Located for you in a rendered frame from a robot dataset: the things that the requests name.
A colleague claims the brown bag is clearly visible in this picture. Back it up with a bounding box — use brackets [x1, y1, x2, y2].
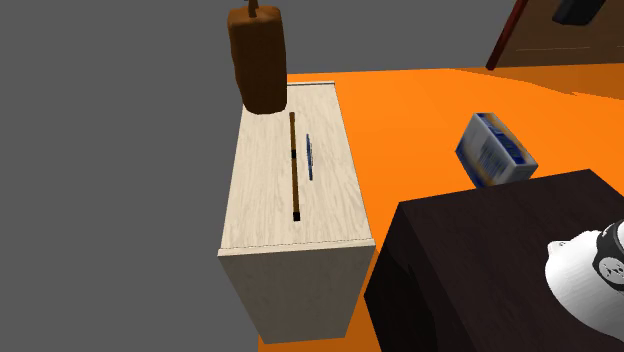
[226, 0, 289, 116]

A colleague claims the white and blue box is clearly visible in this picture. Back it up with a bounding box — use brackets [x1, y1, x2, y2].
[454, 111, 539, 189]

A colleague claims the brown wooden furniture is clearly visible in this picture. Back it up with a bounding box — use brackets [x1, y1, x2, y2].
[484, 0, 624, 72]

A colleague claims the blue pen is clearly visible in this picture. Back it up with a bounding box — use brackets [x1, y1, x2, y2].
[305, 133, 315, 182]

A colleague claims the brown stick with black bands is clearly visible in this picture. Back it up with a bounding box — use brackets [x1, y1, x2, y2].
[288, 111, 302, 223]

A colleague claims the light wooden cabinet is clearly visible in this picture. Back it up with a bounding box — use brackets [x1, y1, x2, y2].
[216, 81, 377, 346]

